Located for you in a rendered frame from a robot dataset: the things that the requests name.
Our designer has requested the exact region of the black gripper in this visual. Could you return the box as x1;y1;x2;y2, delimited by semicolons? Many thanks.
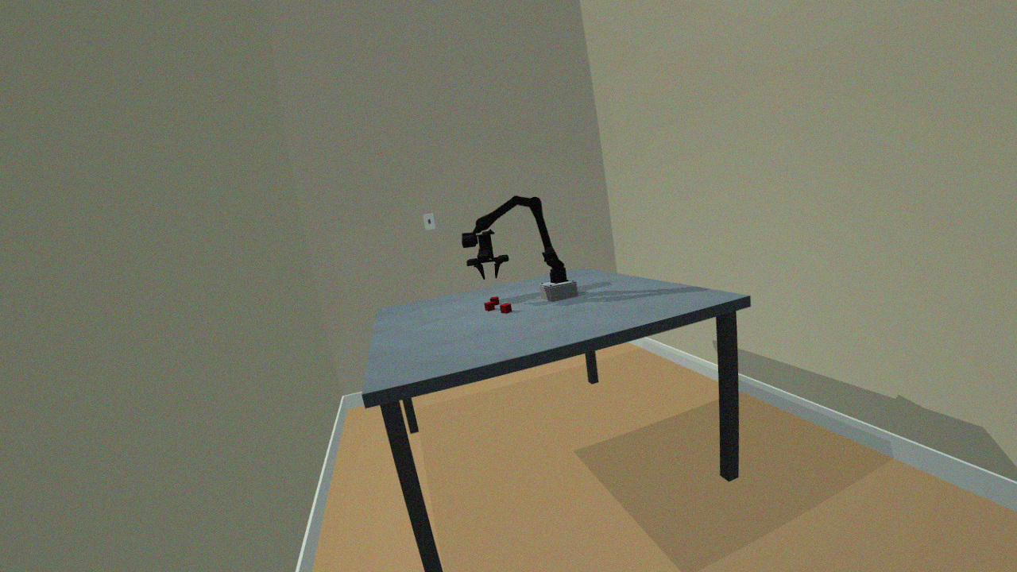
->
466;245;509;280

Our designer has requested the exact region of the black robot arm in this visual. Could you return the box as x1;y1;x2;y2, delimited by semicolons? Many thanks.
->
462;195;569;284

